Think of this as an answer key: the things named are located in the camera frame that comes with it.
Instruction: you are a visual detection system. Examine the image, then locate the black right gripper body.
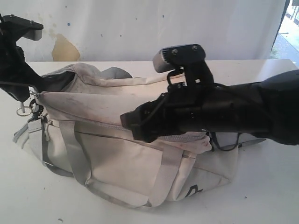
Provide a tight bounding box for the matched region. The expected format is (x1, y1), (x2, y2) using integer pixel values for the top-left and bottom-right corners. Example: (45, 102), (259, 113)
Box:
(140, 84), (210, 140)

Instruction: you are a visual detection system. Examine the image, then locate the white canvas duffel bag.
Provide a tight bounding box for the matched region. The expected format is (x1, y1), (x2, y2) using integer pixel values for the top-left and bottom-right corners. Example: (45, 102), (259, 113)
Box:
(13, 63), (263, 208)

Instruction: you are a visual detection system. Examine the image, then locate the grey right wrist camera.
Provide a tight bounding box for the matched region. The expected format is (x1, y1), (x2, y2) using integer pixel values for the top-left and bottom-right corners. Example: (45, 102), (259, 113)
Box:
(152, 44), (214, 86)

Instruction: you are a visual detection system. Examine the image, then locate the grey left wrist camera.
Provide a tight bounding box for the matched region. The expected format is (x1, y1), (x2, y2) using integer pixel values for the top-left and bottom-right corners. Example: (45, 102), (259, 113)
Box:
(0, 14), (44, 42)

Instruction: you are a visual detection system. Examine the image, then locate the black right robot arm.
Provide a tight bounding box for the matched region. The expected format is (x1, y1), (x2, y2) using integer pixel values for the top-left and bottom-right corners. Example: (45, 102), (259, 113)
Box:
(120, 70), (299, 145)

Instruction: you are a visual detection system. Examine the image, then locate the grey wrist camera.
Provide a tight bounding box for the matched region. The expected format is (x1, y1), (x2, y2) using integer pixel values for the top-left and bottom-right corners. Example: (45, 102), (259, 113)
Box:
(0, 14), (44, 42)
(152, 44), (214, 86)

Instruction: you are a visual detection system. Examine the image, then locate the white backdrop curtain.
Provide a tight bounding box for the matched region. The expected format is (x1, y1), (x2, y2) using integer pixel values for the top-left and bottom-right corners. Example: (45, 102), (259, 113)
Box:
(0, 0), (285, 62)

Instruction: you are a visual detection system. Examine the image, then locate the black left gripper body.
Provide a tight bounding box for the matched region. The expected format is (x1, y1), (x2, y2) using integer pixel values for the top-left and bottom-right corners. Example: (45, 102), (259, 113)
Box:
(0, 35), (44, 102)

